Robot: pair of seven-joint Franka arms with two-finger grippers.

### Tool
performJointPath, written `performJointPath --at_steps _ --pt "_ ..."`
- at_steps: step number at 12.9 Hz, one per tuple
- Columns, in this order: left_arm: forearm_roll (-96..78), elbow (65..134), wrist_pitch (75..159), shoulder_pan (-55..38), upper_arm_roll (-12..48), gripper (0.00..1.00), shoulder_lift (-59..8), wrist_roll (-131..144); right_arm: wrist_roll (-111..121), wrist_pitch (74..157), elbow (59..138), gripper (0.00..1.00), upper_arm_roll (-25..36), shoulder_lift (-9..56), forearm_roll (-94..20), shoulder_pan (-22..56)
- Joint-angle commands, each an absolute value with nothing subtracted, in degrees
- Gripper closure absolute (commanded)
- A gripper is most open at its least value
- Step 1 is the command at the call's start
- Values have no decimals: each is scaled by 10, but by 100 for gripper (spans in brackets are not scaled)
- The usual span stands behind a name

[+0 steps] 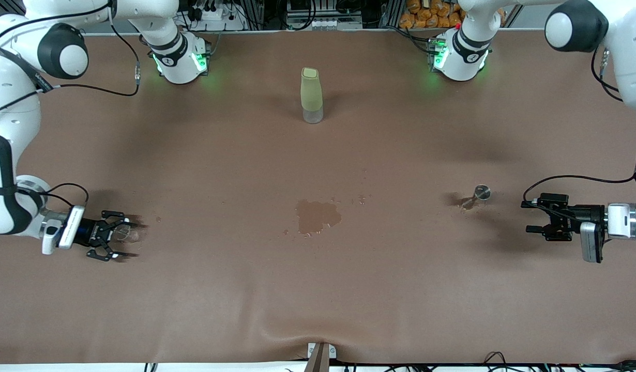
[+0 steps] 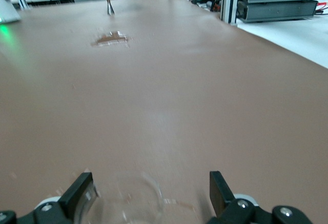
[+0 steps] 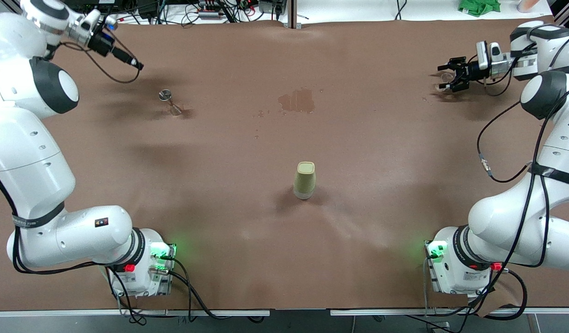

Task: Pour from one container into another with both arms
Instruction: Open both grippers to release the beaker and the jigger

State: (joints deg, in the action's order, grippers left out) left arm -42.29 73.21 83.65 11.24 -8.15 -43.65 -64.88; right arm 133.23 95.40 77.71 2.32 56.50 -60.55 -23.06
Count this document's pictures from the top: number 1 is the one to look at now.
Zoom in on clear glass beaker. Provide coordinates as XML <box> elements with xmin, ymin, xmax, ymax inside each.
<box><xmin>114</xmin><ymin>223</ymin><xmax>141</xmax><ymax>244</ymax></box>

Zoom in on small metal jigger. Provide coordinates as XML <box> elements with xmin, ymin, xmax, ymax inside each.
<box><xmin>460</xmin><ymin>184</ymin><xmax>492</xmax><ymax>210</ymax></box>

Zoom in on large spilled liquid puddle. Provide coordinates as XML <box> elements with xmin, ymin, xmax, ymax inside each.
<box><xmin>296</xmin><ymin>199</ymin><xmax>343</xmax><ymax>237</ymax></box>

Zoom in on brown table mat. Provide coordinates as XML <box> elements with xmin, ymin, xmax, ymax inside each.
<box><xmin>0</xmin><ymin>29</ymin><xmax>636</xmax><ymax>365</ymax></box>

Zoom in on white power strip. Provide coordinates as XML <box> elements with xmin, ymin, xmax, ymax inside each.
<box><xmin>186</xmin><ymin>0</ymin><xmax>246</xmax><ymax>32</ymax></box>

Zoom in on orange snack bags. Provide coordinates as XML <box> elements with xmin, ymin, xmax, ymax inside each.
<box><xmin>399</xmin><ymin>0</ymin><xmax>464</xmax><ymax>29</ymax></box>

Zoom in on green bottle with clear base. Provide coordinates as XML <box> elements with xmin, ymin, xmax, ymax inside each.
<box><xmin>300</xmin><ymin>67</ymin><xmax>324</xmax><ymax>125</ymax></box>

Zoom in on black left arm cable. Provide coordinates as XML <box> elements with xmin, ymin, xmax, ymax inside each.
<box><xmin>522</xmin><ymin>45</ymin><xmax>636</xmax><ymax>206</ymax></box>

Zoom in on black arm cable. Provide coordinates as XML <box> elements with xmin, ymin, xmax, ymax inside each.
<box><xmin>0</xmin><ymin>0</ymin><xmax>141</xmax><ymax>208</ymax></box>
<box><xmin>522</xmin><ymin>45</ymin><xmax>636</xmax><ymax>206</ymax></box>

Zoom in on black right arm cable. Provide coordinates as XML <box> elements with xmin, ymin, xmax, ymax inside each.
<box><xmin>0</xmin><ymin>0</ymin><xmax>141</xmax><ymax>208</ymax></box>

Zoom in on metal table edge bracket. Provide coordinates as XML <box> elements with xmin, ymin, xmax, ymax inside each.
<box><xmin>307</xmin><ymin>342</ymin><xmax>337</xmax><ymax>372</ymax></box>

